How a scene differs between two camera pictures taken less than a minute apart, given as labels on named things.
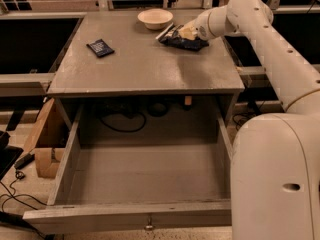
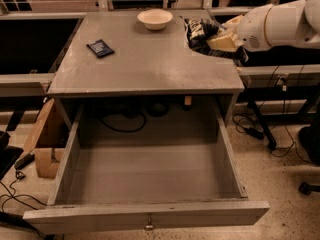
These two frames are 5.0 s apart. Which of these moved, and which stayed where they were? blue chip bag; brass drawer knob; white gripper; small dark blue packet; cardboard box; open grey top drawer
Moved: white gripper; blue chip bag
Stayed: open grey top drawer; brass drawer knob; small dark blue packet; cardboard box
